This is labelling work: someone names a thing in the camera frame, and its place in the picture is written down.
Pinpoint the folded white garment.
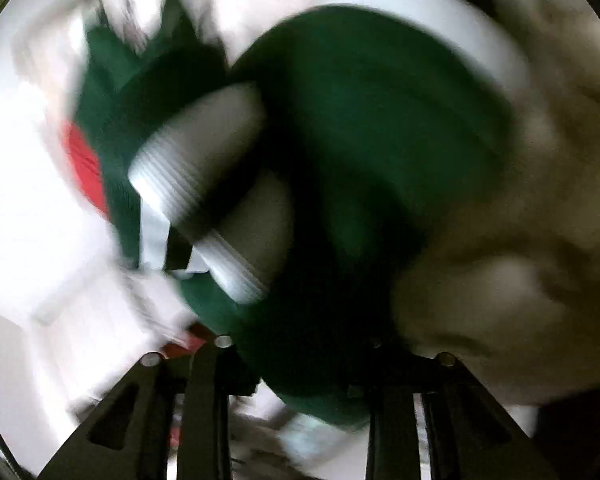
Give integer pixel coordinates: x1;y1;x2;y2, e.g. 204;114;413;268
326;0;600;405

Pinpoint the red duvet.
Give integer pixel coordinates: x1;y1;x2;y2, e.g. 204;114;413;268
62;122;110;220

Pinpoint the green white varsity jacket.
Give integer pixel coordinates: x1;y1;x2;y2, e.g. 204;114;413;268
74;0;526;426

